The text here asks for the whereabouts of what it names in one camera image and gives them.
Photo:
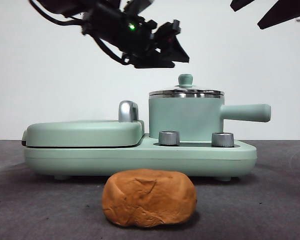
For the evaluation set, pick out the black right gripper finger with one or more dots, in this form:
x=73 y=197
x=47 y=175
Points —
x=241 y=4
x=285 y=13

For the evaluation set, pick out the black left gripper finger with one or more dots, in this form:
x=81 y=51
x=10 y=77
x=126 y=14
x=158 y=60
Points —
x=177 y=47
x=155 y=64

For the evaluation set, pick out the glass lid with green knob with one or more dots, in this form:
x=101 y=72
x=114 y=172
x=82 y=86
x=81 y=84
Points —
x=186 y=80

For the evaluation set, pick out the brown potato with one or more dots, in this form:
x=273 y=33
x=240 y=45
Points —
x=150 y=200

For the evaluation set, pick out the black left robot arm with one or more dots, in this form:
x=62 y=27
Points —
x=115 y=25

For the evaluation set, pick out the mint green steamer pot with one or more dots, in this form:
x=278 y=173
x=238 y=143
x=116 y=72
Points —
x=187 y=117

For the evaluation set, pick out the silver control knob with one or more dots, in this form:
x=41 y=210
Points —
x=169 y=138
x=223 y=139

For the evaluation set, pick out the mint green breakfast machine base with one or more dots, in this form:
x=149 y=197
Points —
x=140 y=162

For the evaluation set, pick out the mint green griddle cover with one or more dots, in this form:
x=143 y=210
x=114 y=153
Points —
x=77 y=135

